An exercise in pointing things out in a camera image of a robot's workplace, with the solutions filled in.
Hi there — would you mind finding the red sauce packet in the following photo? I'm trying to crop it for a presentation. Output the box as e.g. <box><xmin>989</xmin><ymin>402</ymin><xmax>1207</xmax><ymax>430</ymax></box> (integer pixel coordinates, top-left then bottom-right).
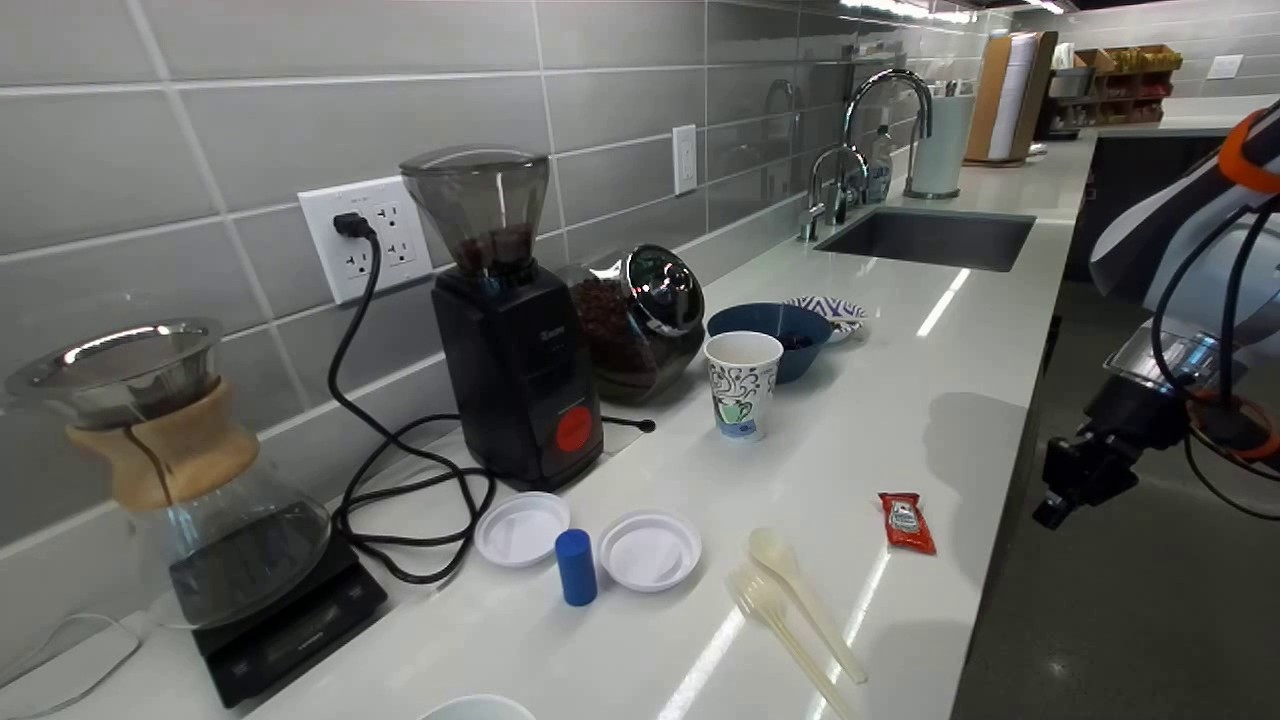
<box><xmin>879</xmin><ymin>492</ymin><xmax>938</xmax><ymax>556</ymax></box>

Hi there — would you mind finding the sink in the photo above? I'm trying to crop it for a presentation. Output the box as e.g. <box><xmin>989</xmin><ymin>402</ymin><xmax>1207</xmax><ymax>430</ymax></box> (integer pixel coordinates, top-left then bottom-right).
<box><xmin>815</xmin><ymin>207</ymin><xmax>1037</xmax><ymax>273</ymax></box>

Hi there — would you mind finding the patterned small dish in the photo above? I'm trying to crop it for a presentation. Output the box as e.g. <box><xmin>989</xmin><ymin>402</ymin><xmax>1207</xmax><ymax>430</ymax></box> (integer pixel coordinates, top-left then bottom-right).
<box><xmin>785</xmin><ymin>295</ymin><xmax>868</xmax><ymax>342</ymax></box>

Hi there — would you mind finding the snack organizer shelf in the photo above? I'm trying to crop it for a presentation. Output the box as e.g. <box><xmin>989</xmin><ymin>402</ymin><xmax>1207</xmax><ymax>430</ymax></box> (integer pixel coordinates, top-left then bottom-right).
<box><xmin>1047</xmin><ymin>44</ymin><xmax>1185</xmax><ymax>132</ymax></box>

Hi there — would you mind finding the paper towel roll on holder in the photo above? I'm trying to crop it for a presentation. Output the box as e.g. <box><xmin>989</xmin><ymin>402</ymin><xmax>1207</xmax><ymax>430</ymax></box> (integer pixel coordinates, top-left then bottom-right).
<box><xmin>904</xmin><ymin>93</ymin><xmax>976</xmax><ymax>200</ymax></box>

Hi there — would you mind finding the wooden paper plate holder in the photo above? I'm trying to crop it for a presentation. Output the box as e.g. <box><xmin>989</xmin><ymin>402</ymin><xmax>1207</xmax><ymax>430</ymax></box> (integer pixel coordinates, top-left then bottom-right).
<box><xmin>965</xmin><ymin>30</ymin><xmax>1059</xmax><ymax>165</ymax></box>

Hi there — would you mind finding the blue bowl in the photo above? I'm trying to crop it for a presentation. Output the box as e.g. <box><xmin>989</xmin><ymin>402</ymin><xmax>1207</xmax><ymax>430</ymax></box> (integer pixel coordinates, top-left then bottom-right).
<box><xmin>706</xmin><ymin>303</ymin><xmax>834</xmax><ymax>385</ymax></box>

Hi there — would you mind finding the clear soap bottle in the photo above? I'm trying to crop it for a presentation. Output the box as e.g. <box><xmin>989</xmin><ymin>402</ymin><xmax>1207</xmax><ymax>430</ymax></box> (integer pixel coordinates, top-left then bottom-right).
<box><xmin>866</xmin><ymin>125</ymin><xmax>894</xmax><ymax>204</ymax></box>

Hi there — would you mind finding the tall chrome tap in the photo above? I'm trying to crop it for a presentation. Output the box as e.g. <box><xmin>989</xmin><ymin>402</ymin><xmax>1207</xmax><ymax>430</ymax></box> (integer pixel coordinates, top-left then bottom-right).
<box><xmin>843</xmin><ymin>68</ymin><xmax>934</xmax><ymax>206</ymax></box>

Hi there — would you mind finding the plastic spoon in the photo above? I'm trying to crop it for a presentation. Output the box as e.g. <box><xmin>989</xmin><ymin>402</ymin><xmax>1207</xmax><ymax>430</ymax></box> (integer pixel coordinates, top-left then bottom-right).
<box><xmin>748</xmin><ymin>528</ymin><xmax>869</xmax><ymax>686</ymax></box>

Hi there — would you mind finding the small chrome tap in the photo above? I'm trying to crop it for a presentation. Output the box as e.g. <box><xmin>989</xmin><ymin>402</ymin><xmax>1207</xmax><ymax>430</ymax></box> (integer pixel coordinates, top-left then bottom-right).
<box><xmin>799</xmin><ymin>143</ymin><xmax>869</xmax><ymax>243</ymax></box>

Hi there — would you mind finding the patterned paper cup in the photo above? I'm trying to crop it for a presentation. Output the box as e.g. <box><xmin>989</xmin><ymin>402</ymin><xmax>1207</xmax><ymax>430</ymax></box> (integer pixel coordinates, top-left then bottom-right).
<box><xmin>704</xmin><ymin>331</ymin><xmax>784</xmax><ymax>442</ymax></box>

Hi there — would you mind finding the plastic fork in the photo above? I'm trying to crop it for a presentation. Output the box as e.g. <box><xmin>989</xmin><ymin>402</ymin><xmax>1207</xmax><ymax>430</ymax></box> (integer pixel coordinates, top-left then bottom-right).
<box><xmin>727</xmin><ymin>564</ymin><xmax>861</xmax><ymax>720</ymax></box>

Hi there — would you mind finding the white plastic lid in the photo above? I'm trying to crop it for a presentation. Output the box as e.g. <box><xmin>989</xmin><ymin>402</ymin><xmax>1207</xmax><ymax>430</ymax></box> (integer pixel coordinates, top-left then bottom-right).
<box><xmin>598</xmin><ymin>510</ymin><xmax>703</xmax><ymax>593</ymax></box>
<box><xmin>474</xmin><ymin>491</ymin><xmax>571</xmax><ymax>568</ymax></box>

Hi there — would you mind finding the glass jar of coffee beans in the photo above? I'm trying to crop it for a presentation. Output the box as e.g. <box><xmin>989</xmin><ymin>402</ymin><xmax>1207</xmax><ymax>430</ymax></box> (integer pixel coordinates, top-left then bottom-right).
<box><xmin>560</xmin><ymin>244</ymin><xmax>707</xmax><ymax>403</ymax></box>

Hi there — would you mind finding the blue cylinder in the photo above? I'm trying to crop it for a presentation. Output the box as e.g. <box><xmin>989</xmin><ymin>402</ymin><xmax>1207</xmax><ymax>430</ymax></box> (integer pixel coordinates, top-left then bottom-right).
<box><xmin>555</xmin><ymin>529</ymin><xmax>598</xmax><ymax>607</ymax></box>

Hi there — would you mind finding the black coffee grinder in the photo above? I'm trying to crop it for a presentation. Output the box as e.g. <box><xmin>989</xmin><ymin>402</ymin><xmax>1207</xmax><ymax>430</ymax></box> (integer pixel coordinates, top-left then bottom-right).
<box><xmin>400</xmin><ymin>145</ymin><xmax>606</xmax><ymax>493</ymax></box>

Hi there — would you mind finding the black kitchen scale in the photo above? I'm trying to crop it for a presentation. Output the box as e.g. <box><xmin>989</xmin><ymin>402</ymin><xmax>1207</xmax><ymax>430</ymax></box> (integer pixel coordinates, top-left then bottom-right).
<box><xmin>170</xmin><ymin>533</ymin><xmax>389</xmax><ymax>709</ymax></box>

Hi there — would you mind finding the glass carafe with wooden collar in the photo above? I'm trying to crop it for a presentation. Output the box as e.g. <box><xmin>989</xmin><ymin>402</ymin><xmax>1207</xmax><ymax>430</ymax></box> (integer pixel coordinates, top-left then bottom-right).
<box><xmin>62</xmin><ymin>378</ymin><xmax>332</xmax><ymax>631</ymax></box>

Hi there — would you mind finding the metal cone coffee filter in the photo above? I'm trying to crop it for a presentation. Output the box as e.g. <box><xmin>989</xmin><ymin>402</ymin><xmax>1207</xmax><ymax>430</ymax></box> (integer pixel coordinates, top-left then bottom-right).
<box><xmin>5</xmin><ymin>318</ymin><xmax>224</xmax><ymax>431</ymax></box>

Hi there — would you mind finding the white switch plate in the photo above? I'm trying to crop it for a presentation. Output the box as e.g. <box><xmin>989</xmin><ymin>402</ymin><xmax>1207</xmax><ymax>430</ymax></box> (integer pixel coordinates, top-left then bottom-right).
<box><xmin>672</xmin><ymin>124</ymin><xmax>698</xmax><ymax>196</ymax></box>

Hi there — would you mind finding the black cable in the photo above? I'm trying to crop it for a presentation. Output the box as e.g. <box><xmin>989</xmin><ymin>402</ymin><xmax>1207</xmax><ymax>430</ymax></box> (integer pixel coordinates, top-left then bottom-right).
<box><xmin>328</xmin><ymin>211</ymin><xmax>657</xmax><ymax>586</ymax></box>

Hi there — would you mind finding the white cable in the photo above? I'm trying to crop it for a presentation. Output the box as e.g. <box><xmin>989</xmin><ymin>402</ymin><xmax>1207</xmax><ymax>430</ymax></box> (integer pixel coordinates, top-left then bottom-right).
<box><xmin>0</xmin><ymin>612</ymin><xmax>143</xmax><ymax>719</ymax></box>

